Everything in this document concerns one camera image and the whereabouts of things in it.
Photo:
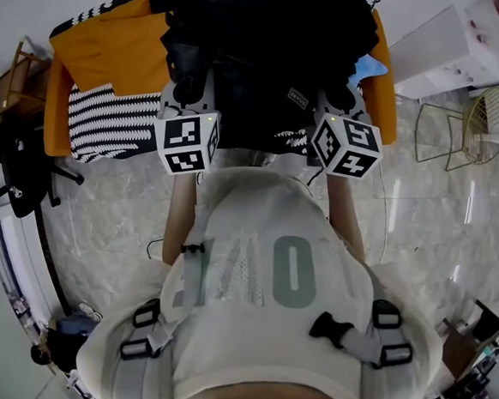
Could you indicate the cluttered work desk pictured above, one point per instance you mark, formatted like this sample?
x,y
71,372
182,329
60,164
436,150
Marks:
x,y
471,392

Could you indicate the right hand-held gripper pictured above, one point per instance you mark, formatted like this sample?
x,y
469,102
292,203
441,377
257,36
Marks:
x,y
353,138

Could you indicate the person's right forearm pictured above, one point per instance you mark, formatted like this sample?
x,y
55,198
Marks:
x,y
343,210

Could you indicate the person's white printed shirt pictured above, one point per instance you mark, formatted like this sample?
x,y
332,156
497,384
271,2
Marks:
x,y
264,346

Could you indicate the black monitor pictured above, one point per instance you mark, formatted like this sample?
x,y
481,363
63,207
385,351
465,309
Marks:
x,y
489,321

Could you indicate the mustard orange fabric cushion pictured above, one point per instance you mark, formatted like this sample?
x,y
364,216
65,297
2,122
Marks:
x,y
115,50

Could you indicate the black office chair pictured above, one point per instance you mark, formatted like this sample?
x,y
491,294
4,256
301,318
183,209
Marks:
x,y
23,176

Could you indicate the orange sofa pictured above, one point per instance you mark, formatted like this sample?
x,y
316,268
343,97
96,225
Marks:
x,y
381,106

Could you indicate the wooden side table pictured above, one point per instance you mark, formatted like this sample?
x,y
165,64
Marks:
x,y
13,89

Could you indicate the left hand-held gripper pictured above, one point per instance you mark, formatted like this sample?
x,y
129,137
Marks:
x,y
185,135

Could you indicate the blue star pillow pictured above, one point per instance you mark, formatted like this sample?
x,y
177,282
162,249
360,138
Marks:
x,y
371,68

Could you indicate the person's left forearm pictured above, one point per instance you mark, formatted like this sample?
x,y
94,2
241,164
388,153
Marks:
x,y
179,214

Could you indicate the gray chest harness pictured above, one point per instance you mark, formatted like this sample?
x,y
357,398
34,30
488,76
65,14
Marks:
x,y
362,347

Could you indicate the black and white striped blanket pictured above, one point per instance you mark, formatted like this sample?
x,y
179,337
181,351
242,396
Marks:
x,y
109,123

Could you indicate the brown cardboard box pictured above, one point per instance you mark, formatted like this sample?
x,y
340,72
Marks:
x,y
459,353

